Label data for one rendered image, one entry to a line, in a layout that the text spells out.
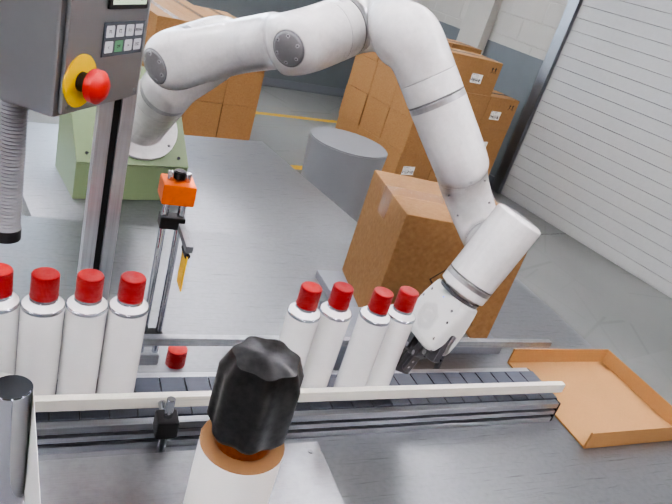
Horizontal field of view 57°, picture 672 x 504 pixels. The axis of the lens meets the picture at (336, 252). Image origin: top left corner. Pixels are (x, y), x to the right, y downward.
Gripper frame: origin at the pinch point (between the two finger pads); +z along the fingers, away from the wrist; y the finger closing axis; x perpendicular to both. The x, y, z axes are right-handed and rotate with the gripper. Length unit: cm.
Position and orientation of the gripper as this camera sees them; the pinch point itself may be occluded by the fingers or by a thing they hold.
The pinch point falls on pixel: (406, 361)
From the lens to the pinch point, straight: 110.3
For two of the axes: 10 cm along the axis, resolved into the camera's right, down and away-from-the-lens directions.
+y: 3.5, 5.0, -7.9
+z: -5.7, 7.9, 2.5
